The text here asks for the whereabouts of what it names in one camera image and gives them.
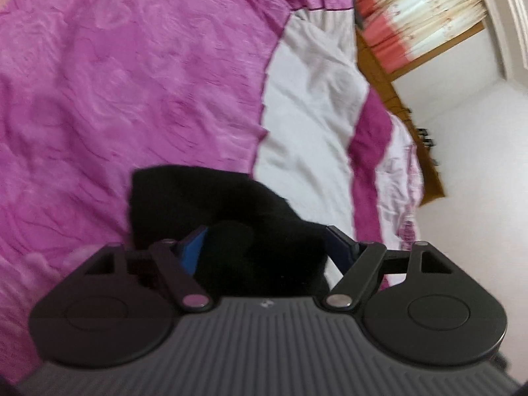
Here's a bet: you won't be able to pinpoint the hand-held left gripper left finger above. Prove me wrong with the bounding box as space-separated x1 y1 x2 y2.
84 226 211 312

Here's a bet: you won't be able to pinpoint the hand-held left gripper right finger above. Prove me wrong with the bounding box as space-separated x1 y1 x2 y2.
324 225 452 310

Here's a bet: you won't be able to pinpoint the black button cardigan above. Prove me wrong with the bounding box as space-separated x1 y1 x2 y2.
130 165 335 298

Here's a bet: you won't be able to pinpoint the small dark shelf clutter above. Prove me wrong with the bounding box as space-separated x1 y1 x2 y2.
416 127 440 166

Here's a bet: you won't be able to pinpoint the pink purple floral bedspread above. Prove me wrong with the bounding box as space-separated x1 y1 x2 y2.
0 0 425 384

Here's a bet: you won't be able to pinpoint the pink and cream curtain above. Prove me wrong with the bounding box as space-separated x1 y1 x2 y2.
344 0 485 75

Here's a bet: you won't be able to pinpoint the wooden bed frame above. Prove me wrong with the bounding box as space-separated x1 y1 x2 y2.
355 20 487 209

